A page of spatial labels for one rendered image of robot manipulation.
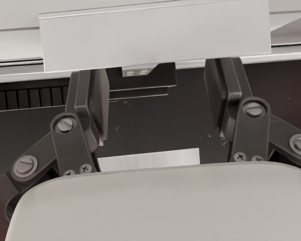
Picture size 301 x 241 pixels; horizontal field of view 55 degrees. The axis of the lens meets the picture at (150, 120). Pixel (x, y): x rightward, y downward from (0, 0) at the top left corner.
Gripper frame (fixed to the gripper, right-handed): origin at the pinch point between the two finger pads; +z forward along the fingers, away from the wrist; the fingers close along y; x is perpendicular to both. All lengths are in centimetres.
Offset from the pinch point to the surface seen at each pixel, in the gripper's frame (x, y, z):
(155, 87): -21.4, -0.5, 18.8
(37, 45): 0.1, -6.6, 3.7
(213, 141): -56, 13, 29
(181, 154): -10.5, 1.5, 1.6
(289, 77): -48, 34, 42
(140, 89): -21.3, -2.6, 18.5
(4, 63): -4.4, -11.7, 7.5
